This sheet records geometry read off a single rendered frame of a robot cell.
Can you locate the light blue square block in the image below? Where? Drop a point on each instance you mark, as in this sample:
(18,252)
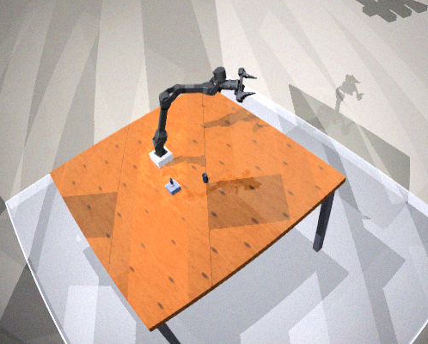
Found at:
(173,190)

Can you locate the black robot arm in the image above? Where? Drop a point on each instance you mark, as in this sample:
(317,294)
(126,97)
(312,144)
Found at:
(161,135)

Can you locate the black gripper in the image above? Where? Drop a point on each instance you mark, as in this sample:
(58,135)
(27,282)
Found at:
(236,84)

